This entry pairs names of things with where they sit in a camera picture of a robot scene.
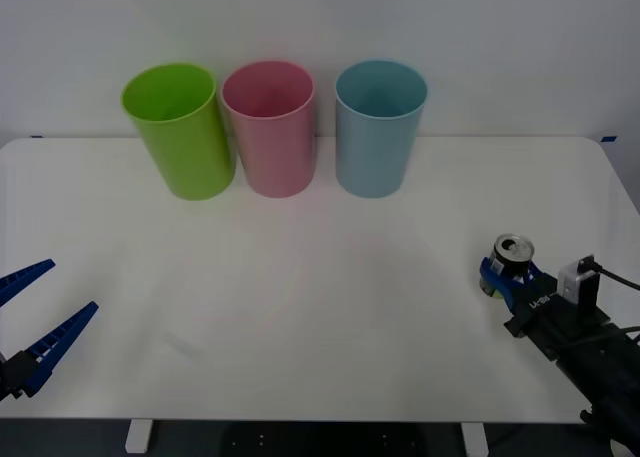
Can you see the pale blue plastic bin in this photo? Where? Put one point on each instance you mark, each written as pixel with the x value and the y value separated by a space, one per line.
pixel 372 152

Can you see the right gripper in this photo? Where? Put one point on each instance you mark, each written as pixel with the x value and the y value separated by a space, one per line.
pixel 550 327

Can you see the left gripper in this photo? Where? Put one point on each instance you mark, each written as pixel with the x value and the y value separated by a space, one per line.
pixel 2 382

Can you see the silver drink can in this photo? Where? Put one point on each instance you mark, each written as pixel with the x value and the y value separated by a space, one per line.
pixel 512 257

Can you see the white table leg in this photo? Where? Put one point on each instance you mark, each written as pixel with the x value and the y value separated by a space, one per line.
pixel 137 436
pixel 474 437

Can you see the yellow-green plastic bin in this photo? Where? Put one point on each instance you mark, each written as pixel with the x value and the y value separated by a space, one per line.
pixel 192 152

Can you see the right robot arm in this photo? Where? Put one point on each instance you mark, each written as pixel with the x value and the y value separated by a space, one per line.
pixel 610 377

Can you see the pink plastic bin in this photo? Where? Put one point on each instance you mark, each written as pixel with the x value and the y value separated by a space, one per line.
pixel 277 152

